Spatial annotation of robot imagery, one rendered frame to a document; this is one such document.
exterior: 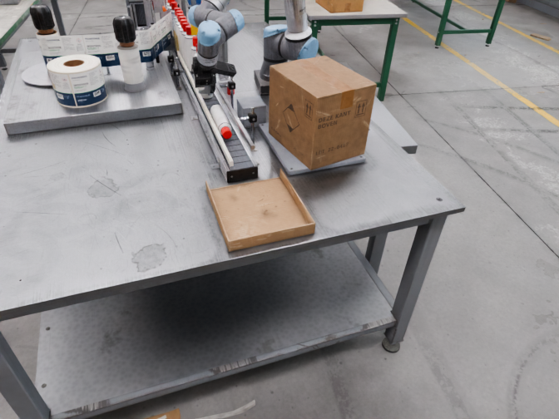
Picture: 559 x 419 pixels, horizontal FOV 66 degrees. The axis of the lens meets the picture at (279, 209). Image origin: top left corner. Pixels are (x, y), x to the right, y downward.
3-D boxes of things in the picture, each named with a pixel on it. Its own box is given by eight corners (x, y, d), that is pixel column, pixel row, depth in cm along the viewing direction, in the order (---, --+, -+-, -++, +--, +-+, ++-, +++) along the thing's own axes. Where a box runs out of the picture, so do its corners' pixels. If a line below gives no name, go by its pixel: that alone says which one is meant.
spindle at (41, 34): (47, 69, 202) (27, 2, 184) (68, 66, 204) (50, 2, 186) (46, 76, 195) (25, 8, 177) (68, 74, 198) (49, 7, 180)
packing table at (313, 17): (260, 32, 541) (260, -39, 491) (322, 30, 554) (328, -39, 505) (302, 111, 374) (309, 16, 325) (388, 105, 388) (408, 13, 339)
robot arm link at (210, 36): (227, 27, 146) (210, 40, 142) (225, 51, 156) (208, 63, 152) (210, 13, 147) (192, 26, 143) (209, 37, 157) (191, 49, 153)
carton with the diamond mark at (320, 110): (268, 133, 170) (269, 65, 153) (318, 120, 180) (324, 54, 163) (310, 170, 150) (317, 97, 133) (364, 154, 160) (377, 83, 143)
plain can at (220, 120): (209, 105, 169) (220, 129, 154) (222, 103, 170) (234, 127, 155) (210, 116, 172) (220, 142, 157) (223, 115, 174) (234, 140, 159)
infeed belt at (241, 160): (163, 32, 266) (162, 25, 263) (177, 31, 268) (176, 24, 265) (230, 179, 146) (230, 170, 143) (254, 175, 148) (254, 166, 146)
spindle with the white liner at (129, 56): (124, 85, 193) (109, 14, 174) (144, 83, 196) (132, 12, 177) (125, 93, 187) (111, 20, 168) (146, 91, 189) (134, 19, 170)
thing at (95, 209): (21, 41, 252) (19, 38, 251) (265, 24, 294) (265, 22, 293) (-72, 333, 100) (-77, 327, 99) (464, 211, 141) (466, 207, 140)
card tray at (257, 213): (206, 190, 143) (205, 180, 140) (280, 177, 150) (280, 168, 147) (229, 252, 121) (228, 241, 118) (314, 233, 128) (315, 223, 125)
